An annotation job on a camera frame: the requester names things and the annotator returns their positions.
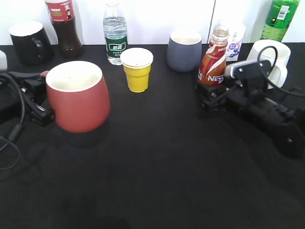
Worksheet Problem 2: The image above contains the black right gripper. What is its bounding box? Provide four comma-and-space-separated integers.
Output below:
195, 83, 305, 159

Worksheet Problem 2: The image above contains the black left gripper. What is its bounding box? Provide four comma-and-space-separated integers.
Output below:
0, 71, 54, 126

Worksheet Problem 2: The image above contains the red ceramic mug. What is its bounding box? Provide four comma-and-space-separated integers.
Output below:
41, 61, 111, 133

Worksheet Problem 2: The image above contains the brown Nescafe coffee bottle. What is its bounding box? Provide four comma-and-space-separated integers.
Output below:
197, 25, 229, 87

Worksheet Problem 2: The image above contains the black ceramic mug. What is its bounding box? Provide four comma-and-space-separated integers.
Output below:
9, 21, 54, 65

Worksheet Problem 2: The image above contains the white ceramic mug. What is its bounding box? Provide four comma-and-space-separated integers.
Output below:
246, 40, 291, 88

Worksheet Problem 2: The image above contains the dark tea bottle red label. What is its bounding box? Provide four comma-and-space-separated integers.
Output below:
45, 0, 83, 59

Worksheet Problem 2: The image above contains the white purple milk carton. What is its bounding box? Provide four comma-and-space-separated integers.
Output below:
218, 20, 245, 62

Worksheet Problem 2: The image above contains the clear water bottle green label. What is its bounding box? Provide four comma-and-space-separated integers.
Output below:
103, 0, 128, 66

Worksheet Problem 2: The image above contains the green soda bottle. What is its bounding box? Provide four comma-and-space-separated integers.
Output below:
260, 0, 300, 42

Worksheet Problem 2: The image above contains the yellow plastic cup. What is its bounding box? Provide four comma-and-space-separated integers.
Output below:
120, 48, 153, 93

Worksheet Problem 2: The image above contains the grey blue ceramic cup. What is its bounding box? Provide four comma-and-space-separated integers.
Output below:
166, 29, 202, 73

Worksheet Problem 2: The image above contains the black right camera cable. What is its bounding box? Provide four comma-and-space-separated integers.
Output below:
257, 45, 305, 97

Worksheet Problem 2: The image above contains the black left cable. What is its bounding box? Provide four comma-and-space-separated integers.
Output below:
0, 73, 27, 171

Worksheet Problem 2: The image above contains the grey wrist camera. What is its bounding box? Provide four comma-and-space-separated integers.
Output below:
224, 60, 268, 99

